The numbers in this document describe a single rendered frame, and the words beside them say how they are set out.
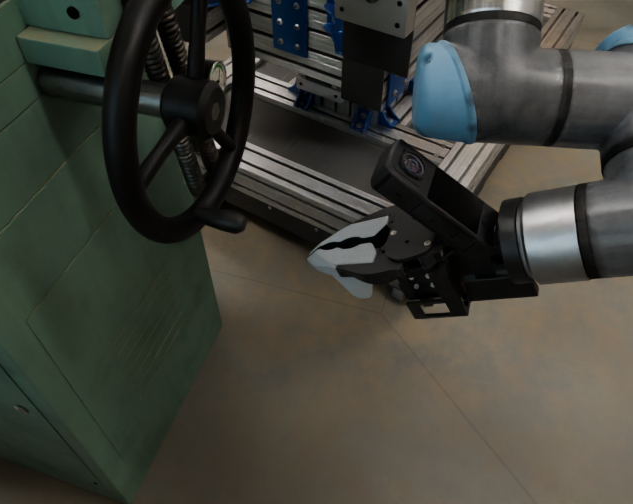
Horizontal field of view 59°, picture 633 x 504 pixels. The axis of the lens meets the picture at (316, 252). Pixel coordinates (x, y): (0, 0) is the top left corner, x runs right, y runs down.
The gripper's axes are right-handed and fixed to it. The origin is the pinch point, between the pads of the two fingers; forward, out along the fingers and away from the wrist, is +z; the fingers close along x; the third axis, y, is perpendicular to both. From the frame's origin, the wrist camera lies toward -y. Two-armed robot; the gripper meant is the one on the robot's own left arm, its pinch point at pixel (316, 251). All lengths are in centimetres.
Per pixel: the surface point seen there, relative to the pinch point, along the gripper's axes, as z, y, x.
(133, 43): 3.0, -24.7, -0.4
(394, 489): 24, 70, 6
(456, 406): 16, 74, 28
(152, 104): 12.5, -17.7, 6.2
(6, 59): 22.4, -28.1, 3.4
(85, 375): 44.7, 10.7, -7.2
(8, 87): 23.6, -26.0, 2.2
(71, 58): 17.2, -25.1, 5.6
